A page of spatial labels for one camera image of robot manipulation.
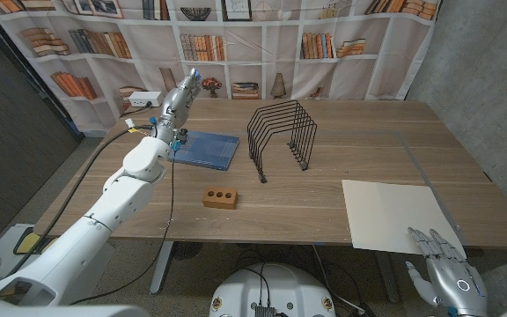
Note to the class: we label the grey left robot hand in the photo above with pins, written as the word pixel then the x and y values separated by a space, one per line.
pixel 176 108

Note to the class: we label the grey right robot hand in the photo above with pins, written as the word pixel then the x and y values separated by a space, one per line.
pixel 456 286

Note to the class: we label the cream paper folder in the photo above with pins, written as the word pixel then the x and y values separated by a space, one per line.
pixel 381 211

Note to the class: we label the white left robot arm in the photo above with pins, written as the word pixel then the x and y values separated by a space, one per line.
pixel 95 224

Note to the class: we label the blue book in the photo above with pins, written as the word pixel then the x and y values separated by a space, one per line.
pixel 209 149

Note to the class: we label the wooden block with three holes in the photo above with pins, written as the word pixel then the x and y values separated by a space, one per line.
pixel 220 202

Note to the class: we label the white power strip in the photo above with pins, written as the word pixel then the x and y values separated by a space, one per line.
pixel 145 99

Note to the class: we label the grey table leg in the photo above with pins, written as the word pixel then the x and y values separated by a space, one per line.
pixel 387 277
pixel 162 268

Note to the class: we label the printed bookshelf backdrop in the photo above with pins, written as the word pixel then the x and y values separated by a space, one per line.
pixel 280 48

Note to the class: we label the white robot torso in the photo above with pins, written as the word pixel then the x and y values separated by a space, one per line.
pixel 275 286

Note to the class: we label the yellow black floor pad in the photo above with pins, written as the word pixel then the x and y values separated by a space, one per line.
pixel 29 244

